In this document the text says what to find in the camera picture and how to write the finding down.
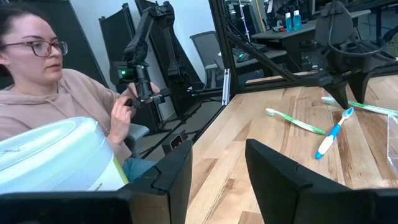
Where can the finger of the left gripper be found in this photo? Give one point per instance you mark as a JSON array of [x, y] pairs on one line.
[[341, 93], [358, 88]]

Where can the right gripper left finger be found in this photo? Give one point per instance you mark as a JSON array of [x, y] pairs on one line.
[[174, 174]]

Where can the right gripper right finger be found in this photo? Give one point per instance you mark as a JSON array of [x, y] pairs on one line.
[[280, 193]]

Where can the green and white toothbrush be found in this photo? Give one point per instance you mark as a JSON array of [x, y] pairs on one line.
[[373, 108], [295, 122]]

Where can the blue and white toothbrush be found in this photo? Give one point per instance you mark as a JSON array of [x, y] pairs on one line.
[[329, 140]]

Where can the dark office desk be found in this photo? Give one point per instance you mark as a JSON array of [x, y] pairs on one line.
[[304, 28]]

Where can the clear plastic organizer box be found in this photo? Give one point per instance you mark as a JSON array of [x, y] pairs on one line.
[[393, 146]]

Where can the small blue liquid bottle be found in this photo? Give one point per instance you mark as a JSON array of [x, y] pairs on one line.
[[297, 21], [288, 23]]

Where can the green wipes canister white lid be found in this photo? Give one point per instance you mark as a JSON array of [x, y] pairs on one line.
[[56, 155]]

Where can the grey office chair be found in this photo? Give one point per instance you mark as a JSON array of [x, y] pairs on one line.
[[203, 49]]

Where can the person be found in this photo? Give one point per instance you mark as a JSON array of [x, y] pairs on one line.
[[31, 102]]

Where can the black partition panel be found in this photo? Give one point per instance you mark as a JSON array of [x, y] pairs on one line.
[[77, 37]]

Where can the eyeglasses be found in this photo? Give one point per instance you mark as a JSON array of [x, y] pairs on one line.
[[43, 48]]

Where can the silver aluminium bracket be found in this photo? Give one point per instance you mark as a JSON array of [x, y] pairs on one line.
[[226, 87]]

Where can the black aluminium table frame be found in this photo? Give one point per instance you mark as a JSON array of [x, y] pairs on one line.
[[222, 46]]

